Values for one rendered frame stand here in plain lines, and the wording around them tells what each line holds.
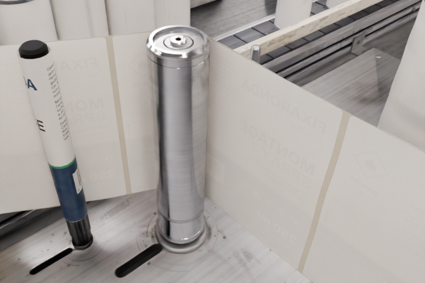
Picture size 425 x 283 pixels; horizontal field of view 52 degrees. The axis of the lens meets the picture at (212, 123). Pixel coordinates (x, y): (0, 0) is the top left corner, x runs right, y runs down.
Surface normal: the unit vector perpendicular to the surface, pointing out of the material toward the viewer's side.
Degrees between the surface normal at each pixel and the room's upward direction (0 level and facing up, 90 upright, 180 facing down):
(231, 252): 0
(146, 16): 90
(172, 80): 90
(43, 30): 90
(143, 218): 0
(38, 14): 90
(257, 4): 0
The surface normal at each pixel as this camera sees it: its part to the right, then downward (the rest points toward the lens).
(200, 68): 0.70, 0.47
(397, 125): -0.92, 0.20
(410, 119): -0.82, 0.38
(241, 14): 0.04, -0.77
